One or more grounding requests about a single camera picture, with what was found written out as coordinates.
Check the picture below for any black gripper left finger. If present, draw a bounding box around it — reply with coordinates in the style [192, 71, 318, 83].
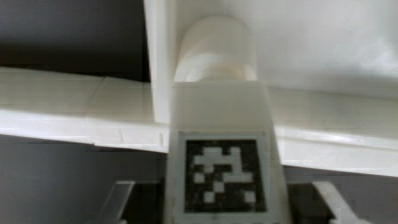
[94, 181, 164, 224]

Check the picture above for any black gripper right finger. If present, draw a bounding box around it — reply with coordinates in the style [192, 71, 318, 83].
[288, 181, 372, 224]

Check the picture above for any white square table top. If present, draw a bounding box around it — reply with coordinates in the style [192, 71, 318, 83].
[144, 0, 398, 123]

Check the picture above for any white U-shaped obstacle fence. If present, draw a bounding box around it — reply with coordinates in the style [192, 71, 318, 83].
[0, 67, 398, 177]

